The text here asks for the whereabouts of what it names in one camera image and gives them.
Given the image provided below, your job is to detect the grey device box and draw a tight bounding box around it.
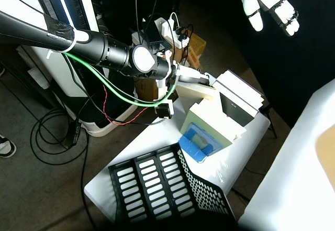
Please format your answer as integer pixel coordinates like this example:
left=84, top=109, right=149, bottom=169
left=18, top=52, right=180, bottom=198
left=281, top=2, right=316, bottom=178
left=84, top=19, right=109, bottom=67
left=131, top=30, right=171, bottom=56

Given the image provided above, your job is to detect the green book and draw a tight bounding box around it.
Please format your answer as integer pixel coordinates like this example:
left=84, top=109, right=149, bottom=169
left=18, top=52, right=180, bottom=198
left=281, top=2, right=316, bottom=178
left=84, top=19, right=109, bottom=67
left=179, top=101, right=239, bottom=153

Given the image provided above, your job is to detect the cream spine book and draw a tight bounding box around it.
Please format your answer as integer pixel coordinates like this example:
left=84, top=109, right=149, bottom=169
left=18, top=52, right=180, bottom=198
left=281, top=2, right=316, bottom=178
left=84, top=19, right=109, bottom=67
left=216, top=75, right=264, bottom=108

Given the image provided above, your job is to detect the black mesh file organizer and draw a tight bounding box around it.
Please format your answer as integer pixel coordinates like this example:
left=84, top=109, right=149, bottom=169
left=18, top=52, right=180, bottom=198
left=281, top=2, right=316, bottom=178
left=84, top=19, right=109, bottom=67
left=107, top=144, right=238, bottom=225

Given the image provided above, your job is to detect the white robot body column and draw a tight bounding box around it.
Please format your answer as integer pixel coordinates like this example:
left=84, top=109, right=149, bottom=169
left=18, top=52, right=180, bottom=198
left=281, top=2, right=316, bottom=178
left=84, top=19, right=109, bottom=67
left=0, top=0, right=138, bottom=137

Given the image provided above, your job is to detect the black tripod stand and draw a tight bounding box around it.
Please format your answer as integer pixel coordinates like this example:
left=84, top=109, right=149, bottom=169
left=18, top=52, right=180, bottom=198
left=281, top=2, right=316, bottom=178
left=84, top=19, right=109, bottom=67
left=260, top=105, right=278, bottom=139

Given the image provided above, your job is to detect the black Century book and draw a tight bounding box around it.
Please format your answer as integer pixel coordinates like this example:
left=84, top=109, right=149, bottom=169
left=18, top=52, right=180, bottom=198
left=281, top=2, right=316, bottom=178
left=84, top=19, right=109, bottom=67
left=221, top=70, right=265, bottom=102

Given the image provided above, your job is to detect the black power adapter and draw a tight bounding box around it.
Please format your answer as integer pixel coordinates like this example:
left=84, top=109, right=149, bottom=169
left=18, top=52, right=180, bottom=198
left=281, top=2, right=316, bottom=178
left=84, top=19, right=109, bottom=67
left=142, top=20, right=163, bottom=45

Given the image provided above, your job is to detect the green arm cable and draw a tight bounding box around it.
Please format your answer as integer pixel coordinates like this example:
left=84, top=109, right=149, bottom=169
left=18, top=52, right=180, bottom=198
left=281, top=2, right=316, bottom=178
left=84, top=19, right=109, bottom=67
left=62, top=51, right=177, bottom=108

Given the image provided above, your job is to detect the tan flat board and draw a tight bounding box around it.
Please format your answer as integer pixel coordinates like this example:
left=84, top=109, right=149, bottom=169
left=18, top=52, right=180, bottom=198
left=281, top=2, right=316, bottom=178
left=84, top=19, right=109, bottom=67
left=315, top=125, right=335, bottom=181

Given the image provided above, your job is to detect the beige book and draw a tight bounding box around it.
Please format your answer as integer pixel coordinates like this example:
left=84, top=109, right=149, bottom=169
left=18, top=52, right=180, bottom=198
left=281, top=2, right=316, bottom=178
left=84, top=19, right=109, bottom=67
left=174, top=80, right=218, bottom=105

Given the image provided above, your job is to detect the white plug charger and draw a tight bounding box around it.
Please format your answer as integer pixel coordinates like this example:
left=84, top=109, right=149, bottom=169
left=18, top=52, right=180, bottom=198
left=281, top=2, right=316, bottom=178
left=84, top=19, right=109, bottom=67
left=161, top=12, right=181, bottom=37

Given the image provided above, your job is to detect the white Fashionista book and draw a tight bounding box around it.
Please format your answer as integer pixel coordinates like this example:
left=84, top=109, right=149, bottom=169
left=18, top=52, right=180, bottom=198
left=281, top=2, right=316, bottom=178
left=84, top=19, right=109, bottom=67
left=212, top=80, right=262, bottom=118

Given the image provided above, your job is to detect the white power strip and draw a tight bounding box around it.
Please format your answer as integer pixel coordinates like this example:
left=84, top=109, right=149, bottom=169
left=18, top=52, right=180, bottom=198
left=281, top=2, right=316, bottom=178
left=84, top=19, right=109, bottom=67
left=154, top=17, right=191, bottom=49

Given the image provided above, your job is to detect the person's shoe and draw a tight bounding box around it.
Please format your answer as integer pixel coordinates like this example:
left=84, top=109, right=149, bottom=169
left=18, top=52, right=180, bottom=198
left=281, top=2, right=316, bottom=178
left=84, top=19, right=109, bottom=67
left=0, top=134, right=17, bottom=159

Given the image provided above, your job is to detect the black floor power strip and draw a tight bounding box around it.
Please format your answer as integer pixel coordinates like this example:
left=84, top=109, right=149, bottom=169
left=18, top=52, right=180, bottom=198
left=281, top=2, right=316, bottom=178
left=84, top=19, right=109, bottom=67
left=65, top=119, right=82, bottom=149

